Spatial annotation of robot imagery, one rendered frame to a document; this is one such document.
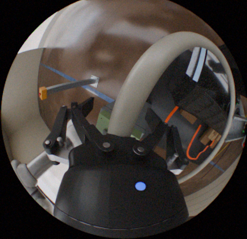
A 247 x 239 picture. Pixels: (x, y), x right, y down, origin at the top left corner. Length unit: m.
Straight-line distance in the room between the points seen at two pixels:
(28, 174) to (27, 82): 5.86
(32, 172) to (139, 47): 1.73
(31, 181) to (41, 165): 0.14
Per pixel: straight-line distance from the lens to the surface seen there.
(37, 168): 0.52
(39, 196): 0.55
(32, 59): 5.98
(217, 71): 0.72
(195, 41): 0.15
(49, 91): 1.15
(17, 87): 6.19
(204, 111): 0.81
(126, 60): 1.47
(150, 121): 0.19
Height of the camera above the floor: 1.36
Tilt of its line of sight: 59 degrees down
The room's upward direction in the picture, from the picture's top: 137 degrees counter-clockwise
